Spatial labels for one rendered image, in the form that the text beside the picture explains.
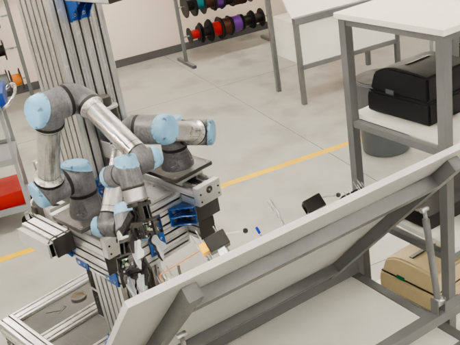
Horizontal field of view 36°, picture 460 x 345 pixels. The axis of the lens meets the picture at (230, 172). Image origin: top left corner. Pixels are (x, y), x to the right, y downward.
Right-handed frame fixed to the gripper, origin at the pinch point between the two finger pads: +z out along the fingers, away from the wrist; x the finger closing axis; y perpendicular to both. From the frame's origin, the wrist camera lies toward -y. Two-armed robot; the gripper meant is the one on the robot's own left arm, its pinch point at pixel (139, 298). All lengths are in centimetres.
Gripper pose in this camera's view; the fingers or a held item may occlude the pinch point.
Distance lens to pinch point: 241.1
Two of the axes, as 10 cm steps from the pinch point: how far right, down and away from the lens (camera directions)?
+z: 2.1, 8.5, -4.9
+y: -3.0, -4.2, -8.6
